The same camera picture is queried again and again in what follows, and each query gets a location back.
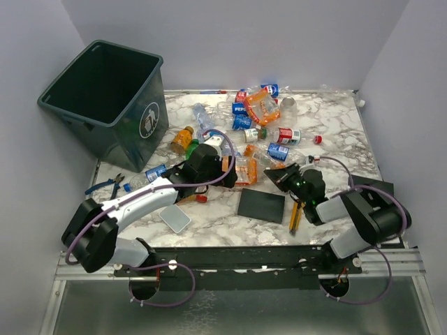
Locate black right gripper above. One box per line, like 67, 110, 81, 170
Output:
265, 162, 311, 204

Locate blue label clear bottle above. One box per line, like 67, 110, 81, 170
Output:
268, 142, 306, 165

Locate large orange label bottle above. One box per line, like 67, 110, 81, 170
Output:
221, 156, 258, 187

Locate red label clear bottle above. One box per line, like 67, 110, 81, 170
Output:
268, 127, 323, 147

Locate crushed orange label bottle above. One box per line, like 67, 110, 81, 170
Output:
244, 144, 283, 169

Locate red cap clear bottle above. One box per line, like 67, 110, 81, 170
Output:
180, 194, 207, 203

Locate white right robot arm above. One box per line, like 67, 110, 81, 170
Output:
264, 163, 412, 273

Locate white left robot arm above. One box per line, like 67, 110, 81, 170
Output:
61, 144, 237, 276

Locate dark green plastic bin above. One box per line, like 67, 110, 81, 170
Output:
37, 40, 169, 172

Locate green plastic bottle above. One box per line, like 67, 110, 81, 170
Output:
185, 139, 200, 160

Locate black rectangular box centre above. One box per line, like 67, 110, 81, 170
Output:
237, 188, 285, 224

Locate yellow utility knife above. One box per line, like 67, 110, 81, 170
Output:
288, 201, 303, 236

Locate small orange juice bottle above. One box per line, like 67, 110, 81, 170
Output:
170, 126, 193, 155

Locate clear crushed water bottle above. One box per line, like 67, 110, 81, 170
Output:
192, 103, 215, 130

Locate blue label bottle middle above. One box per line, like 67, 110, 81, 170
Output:
232, 114, 256, 131

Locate white grey rectangular case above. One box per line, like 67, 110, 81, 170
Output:
159, 204, 191, 234

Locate pepsi bottle upper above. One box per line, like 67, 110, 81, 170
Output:
217, 101, 248, 116

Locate pepsi bottle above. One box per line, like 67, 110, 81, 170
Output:
217, 101, 248, 116
246, 84, 293, 98

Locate blue label bottle left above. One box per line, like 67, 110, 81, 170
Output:
124, 164, 167, 193

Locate black box right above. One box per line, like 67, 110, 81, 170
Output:
348, 174, 394, 195

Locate red label bottle at back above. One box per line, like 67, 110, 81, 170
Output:
227, 89, 247, 103

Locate big orange bottle at back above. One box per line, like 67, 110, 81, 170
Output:
243, 88, 281, 126

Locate pepsi bottle at back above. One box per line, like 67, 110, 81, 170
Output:
246, 84, 293, 98

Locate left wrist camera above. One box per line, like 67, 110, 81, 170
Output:
204, 135, 224, 149

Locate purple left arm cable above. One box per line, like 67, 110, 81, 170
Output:
64, 128, 238, 308

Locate blue handled pliers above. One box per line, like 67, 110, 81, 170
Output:
85, 173, 125, 200

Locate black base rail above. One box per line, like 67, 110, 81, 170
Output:
114, 245, 362, 291

